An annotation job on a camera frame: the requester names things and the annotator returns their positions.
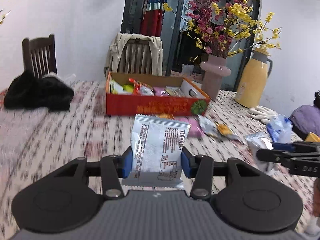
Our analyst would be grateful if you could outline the large white snack packet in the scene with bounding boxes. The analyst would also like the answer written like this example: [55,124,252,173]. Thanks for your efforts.
[122,114,191,189]

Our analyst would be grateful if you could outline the green snack packet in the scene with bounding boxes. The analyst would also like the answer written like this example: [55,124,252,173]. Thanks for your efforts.
[110,79,125,94]
[122,85,135,94]

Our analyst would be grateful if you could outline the red snack bag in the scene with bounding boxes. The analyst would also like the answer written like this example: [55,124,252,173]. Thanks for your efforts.
[129,78,154,96]

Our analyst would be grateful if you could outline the pink snack packet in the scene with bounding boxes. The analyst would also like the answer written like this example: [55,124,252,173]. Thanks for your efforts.
[153,87,170,96]

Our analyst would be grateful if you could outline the blue plastic bag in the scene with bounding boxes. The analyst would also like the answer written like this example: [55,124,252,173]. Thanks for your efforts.
[266,115,292,144]

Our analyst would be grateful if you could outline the yellow mug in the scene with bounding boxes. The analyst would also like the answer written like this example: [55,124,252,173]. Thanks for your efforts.
[305,132,320,142]

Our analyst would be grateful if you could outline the person in purple jacket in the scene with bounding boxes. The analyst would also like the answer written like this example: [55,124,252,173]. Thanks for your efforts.
[289,91,320,140]

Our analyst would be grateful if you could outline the small orange silver packet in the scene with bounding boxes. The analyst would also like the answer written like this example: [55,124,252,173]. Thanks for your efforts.
[197,115,241,141]

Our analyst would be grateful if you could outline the white gloves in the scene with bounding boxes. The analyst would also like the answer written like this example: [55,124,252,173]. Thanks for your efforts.
[248,106,279,125]

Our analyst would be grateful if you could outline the yellow thermos jug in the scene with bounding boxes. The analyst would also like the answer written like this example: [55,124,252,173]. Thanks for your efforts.
[234,48,273,108]

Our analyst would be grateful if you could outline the red cardboard snack box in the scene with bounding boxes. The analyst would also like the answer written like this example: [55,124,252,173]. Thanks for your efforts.
[105,72,210,116]

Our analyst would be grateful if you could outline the pink ceramic vase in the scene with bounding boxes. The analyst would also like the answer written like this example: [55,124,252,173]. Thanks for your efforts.
[200,55,232,100]

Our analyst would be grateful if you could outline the wooden chair with jacket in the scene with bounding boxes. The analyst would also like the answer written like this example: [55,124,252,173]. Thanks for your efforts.
[117,39,152,74]

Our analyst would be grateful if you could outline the black cloth bundle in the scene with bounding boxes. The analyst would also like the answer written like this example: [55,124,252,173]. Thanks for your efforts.
[4,70,74,111]

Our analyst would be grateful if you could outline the beige jacket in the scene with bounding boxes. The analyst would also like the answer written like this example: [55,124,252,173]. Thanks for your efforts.
[104,33,163,76]

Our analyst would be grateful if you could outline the dark wooden chair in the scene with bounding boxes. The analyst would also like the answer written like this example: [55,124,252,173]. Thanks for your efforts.
[22,34,57,78]

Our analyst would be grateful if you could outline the red hanging garment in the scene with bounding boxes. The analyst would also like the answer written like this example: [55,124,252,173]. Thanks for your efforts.
[140,0,167,37]

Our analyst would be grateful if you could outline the yellow and pink flower branches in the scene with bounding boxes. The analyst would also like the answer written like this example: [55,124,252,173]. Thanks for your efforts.
[162,0,283,59]

